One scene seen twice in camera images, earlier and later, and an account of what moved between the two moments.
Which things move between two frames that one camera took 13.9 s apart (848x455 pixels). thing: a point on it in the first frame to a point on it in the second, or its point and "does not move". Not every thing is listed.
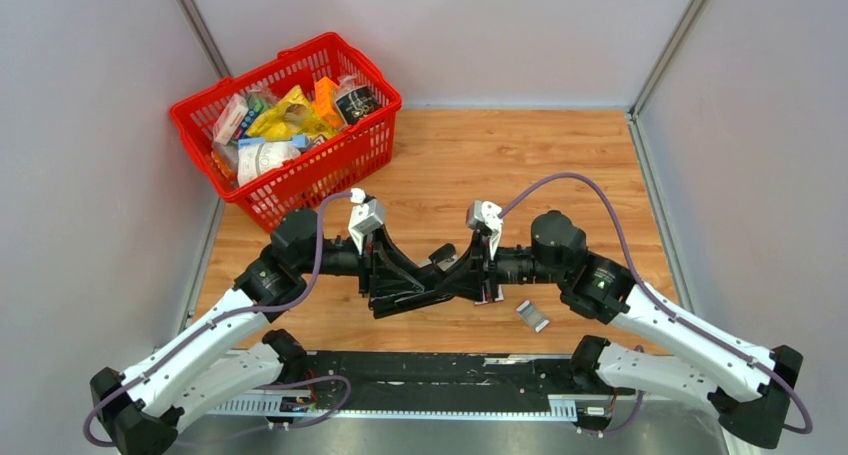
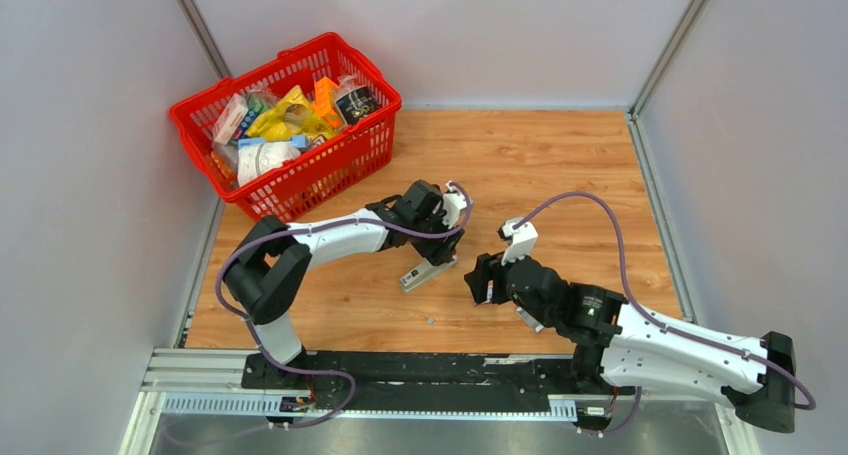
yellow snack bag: (291, 114) does not move
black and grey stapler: (439, 260) does not move
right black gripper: (475, 271) to (486, 268)
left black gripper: (381, 263) to (440, 253)
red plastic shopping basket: (310, 180) does not move
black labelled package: (357, 104) does not move
